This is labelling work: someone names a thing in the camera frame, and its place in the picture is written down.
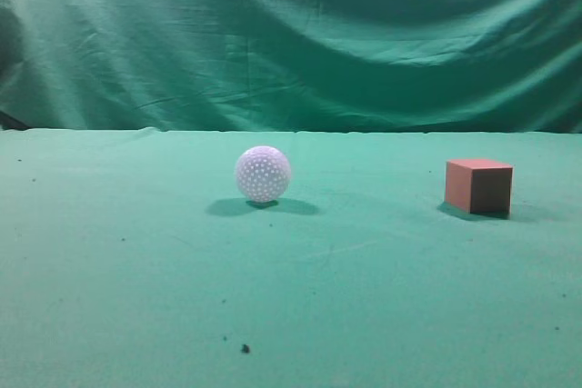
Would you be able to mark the red cube block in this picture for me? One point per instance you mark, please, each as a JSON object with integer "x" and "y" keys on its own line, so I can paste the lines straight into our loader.
{"x": 479, "y": 185}

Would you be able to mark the white dimpled ball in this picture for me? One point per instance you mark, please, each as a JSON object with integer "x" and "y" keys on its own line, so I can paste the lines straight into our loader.
{"x": 262, "y": 173}

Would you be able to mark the green backdrop cloth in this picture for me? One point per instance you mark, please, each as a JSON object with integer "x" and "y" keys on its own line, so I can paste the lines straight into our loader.
{"x": 292, "y": 65}

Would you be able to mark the green table cloth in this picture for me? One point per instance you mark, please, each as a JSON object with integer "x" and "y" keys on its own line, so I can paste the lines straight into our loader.
{"x": 131, "y": 259}

